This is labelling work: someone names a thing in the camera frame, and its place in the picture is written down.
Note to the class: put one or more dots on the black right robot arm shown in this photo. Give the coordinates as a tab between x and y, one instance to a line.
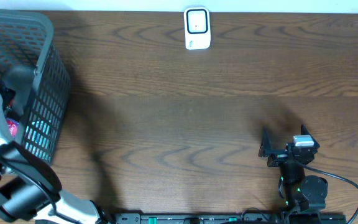
304	194

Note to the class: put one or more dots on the teal wipes packet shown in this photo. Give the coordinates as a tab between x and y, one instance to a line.
37	140

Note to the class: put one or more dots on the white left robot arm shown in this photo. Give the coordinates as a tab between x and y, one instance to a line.
29	188

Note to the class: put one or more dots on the white barcode scanner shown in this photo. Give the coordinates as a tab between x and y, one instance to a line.
197	27

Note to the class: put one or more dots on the purple pink pad package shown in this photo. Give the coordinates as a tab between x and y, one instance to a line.
13	126

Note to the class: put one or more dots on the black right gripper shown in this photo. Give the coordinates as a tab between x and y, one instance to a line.
282	154

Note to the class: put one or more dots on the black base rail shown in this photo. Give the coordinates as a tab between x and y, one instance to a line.
250	217

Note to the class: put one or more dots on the grey plastic basket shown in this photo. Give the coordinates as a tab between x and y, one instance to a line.
30	65

